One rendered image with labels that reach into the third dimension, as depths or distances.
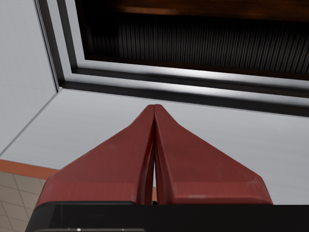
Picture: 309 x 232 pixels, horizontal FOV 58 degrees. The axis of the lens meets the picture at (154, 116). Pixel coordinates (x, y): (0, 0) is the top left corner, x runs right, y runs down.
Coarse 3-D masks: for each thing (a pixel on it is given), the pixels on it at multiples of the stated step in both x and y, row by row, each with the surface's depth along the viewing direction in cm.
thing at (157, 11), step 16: (96, 0) 30; (112, 0) 30; (128, 0) 30; (144, 0) 30; (160, 0) 30; (176, 0) 29; (192, 0) 29; (208, 0) 29; (224, 0) 29; (240, 0) 29; (256, 0) 29; (272, 0) 28; (288, 0) 28; (304, 0) 28; (192, 16) 27; (208, 16) 26; (224, 16) 26; (240, 16) 26; (256, 16) 25; (272, 16) 25; (288, 16) 25; (304, 16) 25
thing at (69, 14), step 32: (64, 0) 18; (64, 32) 19; (64, 64) 20; (96, 64) 21; (128, 64) 20; (160, 64) 20; (192, 64) 20; (160, 96) 19; (192, 96) 19; (224, 96) 19; (256, 96) 18; (288, 96) 17
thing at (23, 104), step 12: (0, 84) 21; (0, 96) 22; (12, 96) 22; (24, 96) 21; (36, 96) 21; (48, 96) 21; (0, 108) 23; (12, 108) 22; (24, 108) 22; (36, 108) 22; (0, 120) 24; (12, 120) 23; (24, 120) 23; (0, 132) 24; (12, 132) 24
